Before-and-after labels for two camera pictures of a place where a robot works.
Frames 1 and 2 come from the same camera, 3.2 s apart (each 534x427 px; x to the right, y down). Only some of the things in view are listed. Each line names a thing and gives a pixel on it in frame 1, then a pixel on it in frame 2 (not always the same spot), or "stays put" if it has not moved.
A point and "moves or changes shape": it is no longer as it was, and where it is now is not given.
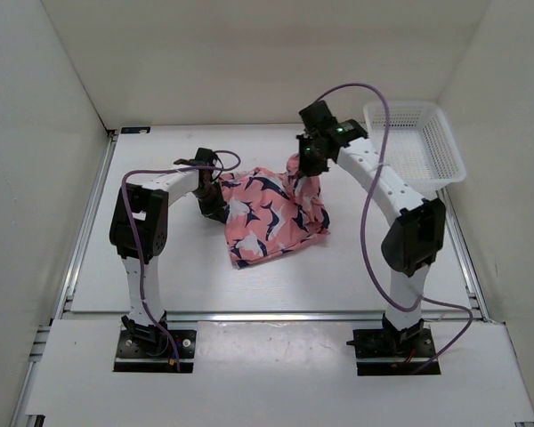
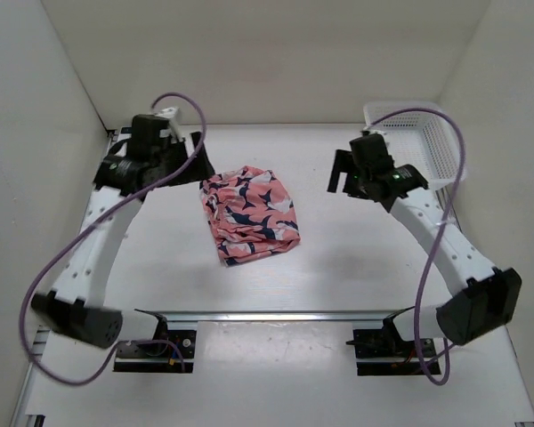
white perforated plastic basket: (422, 147) stays put
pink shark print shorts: (268, 213) moves or changes shape
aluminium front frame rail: (436, 316) stays put
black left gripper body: (210, 200) → (169, 158)
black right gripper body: (310, 162) → (356, 183)
